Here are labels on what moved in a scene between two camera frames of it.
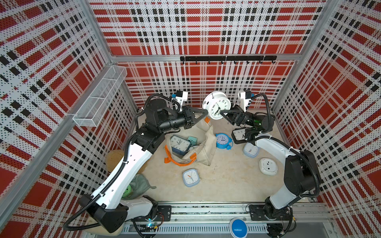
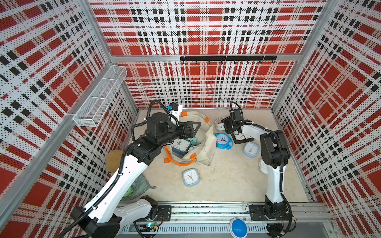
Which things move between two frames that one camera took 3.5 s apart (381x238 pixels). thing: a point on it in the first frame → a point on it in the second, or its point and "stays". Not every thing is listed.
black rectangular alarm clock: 238,135 stays
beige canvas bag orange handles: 203,151 stays
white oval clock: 268,166 stays
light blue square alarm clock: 191,177 stays
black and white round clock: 215,101 → 220,125
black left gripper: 188,117 → 190,134
